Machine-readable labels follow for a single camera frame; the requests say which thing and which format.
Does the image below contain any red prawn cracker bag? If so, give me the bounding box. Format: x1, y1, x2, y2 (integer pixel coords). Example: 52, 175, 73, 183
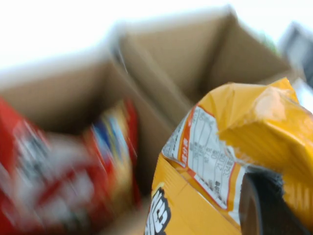
0, 96, 144, 235

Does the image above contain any cardboard box with printed text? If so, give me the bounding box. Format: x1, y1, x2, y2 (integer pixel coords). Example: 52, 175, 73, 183
0, 58, 181, 235

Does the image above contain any large yellow chip bag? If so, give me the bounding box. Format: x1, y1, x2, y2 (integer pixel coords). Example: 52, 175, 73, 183
150, 78, 313, 235

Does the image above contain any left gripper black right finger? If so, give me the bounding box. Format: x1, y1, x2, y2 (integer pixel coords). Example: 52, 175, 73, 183
255, 171, 313, 235

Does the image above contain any cardboard box with clear tape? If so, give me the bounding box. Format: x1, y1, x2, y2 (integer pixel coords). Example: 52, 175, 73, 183
114, 7, 298, 128

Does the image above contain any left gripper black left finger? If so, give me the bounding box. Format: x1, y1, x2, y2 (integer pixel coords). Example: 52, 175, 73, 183
238, 172, 265, 235

